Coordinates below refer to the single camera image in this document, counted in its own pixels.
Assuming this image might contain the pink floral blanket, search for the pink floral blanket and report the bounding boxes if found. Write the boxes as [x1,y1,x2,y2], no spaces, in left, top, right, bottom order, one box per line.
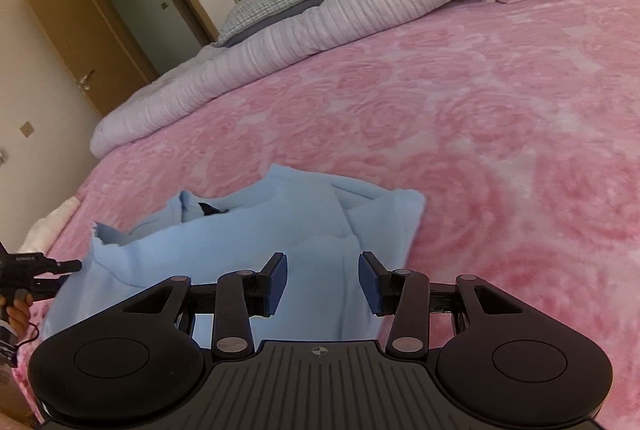
[0,0,640,430]

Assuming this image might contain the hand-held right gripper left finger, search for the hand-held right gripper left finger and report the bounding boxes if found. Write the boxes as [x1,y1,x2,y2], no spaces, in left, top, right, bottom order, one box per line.
[122,251,289,358]

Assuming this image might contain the cream folded garment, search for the cream folded garment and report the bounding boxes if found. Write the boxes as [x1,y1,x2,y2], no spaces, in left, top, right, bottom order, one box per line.
[22,197,80,256]

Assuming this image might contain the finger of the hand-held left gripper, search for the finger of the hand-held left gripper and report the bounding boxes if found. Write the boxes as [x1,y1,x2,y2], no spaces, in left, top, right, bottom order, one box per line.
[44,260,83,276]
[27,277,72,302]

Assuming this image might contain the striped lilac quilt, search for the striped lilac quilt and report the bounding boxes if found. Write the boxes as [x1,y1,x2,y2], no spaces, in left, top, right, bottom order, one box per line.
[90,0,613,158]

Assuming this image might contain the grey checked pillow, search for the grey checked pillow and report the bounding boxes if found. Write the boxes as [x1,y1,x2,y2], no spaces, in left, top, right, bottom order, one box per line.
[212,0,366,47]

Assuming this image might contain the light blue garment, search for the light blue garment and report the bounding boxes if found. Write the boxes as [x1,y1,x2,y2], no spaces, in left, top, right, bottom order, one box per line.
[41,164,427,343]

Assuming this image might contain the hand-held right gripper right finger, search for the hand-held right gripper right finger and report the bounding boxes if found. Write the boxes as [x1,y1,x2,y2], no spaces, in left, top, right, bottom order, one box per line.
[357,251,523,358]

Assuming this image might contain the wooden door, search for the wooden door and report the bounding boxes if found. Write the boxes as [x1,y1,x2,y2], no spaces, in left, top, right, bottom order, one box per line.
[19,0,161,117]

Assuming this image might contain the person's left hand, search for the person's left hand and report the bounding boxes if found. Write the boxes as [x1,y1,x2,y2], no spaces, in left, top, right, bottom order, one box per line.
[0,293,33,336]

